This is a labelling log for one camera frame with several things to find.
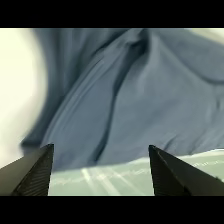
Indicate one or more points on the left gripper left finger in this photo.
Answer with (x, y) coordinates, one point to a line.
(31, 175)

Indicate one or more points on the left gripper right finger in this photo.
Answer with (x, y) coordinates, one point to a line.
(176, 176)

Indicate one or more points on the blue shirt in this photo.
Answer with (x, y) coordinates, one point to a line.
(140, 96)

